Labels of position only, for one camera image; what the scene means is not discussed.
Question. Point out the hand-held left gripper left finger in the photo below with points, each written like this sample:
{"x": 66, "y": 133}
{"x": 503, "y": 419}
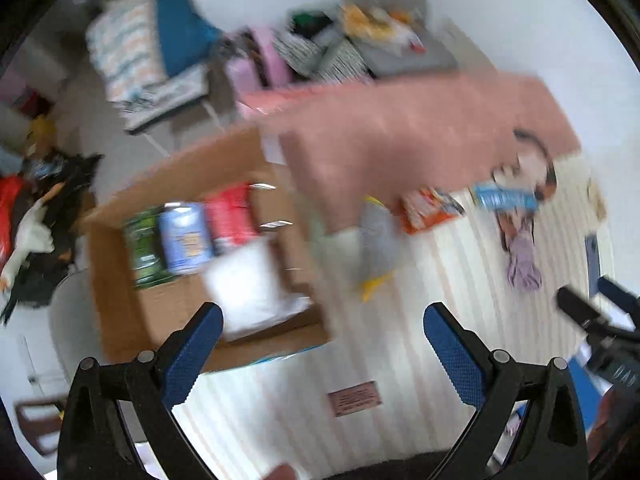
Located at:
{"x": 194, "y": 357}

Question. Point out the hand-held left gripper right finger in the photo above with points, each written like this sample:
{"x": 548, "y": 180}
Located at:
{"x": 455, "y": 357}

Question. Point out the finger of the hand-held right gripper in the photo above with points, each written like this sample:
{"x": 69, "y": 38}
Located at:
{"x": 580, "y": 306}
{"x": 620, "y": 292}

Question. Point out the brown cardboard box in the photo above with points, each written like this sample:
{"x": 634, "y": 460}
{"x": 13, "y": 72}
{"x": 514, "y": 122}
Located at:
{"x": 165, "y": 305}

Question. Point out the striped cream mat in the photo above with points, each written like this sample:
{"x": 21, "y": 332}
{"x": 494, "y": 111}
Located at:
{"x": 380, "y": 340}

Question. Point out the white plastic bag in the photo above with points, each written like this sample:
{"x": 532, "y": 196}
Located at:
{"x": 247, "y": 285}

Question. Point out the brown mat label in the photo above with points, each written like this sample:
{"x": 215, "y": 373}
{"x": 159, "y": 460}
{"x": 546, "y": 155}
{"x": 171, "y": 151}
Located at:
{"x": 355, "y": 399}

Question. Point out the light blue snack packet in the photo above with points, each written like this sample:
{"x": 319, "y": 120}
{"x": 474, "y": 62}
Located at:
{"x": 185, "y": 240}

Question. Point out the green snack packet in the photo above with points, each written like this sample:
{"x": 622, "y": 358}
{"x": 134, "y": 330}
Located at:
{"x": 145, "y": 250}

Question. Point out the grey round stool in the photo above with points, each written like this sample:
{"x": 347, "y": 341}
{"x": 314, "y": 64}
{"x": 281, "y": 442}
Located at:
{"x": 72, "y": 320}

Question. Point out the blue white snack packet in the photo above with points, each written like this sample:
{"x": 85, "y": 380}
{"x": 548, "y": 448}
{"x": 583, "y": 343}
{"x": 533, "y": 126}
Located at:
{"x": 505, "y": 199}

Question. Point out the red snack packet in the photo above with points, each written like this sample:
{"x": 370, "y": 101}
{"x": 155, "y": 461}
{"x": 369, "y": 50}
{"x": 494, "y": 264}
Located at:
{"x": 231, "y": 220}

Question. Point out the orange snack packet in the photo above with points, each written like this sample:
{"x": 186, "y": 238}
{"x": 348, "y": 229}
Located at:
{"x": 427, "y": 210}

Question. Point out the calico cat plush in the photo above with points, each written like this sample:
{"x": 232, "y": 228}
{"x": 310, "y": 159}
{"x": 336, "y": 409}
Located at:
{"x": 532, "y": 162}

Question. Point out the white goose plush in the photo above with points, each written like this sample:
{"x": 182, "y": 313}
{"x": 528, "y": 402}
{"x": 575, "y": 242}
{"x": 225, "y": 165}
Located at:
{"x": 30, "y": 240}

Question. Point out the black clothes pile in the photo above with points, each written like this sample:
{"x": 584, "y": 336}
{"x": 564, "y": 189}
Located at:
{"x": 60, "y": 195}

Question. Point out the pink fluffy blanket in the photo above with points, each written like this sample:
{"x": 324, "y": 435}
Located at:
{"x": 400, "y": 140}

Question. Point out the red cloth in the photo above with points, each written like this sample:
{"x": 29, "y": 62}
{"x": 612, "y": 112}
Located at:
{"x": 7, "y": 210}

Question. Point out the pink bag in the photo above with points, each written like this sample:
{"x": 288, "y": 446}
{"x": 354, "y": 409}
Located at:
{"x": 260, "y": 67}

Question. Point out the striped cloth stack with blue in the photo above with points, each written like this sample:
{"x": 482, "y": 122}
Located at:
{"x": 127, "y": 45}

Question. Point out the zebra striped cloth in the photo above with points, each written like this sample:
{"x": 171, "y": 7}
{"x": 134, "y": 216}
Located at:
{"x": 320, "y": 57}

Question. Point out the blue pillow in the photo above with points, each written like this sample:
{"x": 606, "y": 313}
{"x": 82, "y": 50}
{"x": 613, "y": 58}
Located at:
{"x": 182, "y": 25}

